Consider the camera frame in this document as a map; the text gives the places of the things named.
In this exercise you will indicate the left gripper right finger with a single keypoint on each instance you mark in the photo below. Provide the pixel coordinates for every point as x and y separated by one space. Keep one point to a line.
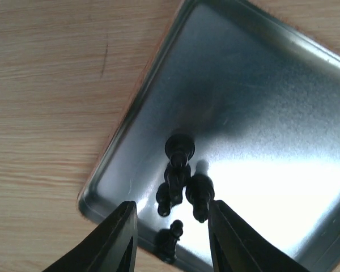
236 246

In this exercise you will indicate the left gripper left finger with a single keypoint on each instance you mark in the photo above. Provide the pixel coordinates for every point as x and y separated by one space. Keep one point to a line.
111 246

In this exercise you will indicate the black pawn piece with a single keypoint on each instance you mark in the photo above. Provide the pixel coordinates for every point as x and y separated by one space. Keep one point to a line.
169 193

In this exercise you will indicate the black chess piece in tray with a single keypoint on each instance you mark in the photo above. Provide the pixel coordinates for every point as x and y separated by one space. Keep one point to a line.
179 149
199 192
166 241

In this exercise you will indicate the metal tray with wooden rim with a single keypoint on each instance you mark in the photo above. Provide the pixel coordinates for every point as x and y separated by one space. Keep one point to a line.
262 103

